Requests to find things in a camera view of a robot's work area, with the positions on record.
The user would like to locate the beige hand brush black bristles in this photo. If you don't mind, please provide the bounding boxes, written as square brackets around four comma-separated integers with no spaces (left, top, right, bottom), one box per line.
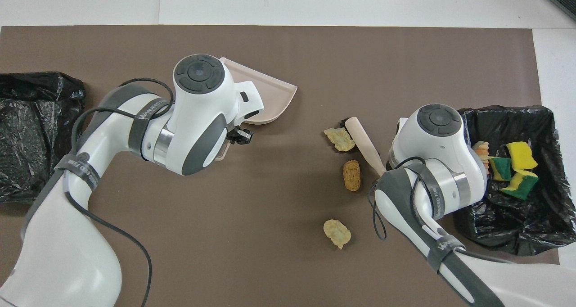
[341,117,387,177]

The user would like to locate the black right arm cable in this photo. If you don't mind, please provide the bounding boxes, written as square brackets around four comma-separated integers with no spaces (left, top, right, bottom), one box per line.
[368,156,446,241]

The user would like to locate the beige plastic dustpan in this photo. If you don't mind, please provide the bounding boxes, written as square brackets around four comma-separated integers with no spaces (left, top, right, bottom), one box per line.
[215,57,298,161]

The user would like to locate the brown oval sponge piece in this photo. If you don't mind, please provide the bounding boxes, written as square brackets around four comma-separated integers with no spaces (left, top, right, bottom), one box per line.
[342,160,362,192]

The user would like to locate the black bag lined bin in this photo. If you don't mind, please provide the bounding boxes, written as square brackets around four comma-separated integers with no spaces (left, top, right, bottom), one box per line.
[454,104,576,257]
[0,72,86,205]

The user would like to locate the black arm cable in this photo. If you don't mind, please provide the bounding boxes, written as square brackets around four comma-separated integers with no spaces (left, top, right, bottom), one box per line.
[368,156,446,241]
[64,77,175,307]

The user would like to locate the yellow green-backed sponge piece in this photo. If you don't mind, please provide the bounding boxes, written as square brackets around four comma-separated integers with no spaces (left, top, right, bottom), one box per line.
[506,141,538,170]
[489,157,513,181]
[500,170,539,200]

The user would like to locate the beige orange-striped sponge piece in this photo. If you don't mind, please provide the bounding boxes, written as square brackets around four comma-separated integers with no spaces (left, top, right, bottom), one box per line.
[472,140,491,166]

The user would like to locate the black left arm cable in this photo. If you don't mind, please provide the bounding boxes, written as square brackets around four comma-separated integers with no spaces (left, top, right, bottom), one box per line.
[64,77,175,307]

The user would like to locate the brown table mat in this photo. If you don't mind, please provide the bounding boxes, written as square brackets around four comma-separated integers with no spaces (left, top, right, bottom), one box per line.
[0,26,565,307]

